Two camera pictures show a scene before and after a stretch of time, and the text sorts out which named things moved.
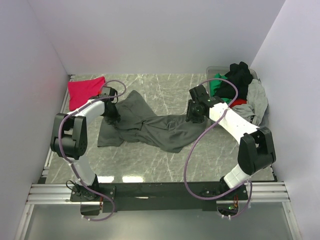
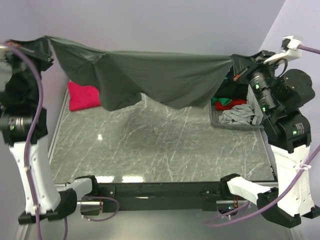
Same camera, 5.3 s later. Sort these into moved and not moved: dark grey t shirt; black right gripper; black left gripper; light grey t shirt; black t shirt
Moved: dark grey t shirt; black left gripper; black right gripper
Not moved: black t shirt; light grey t shirt
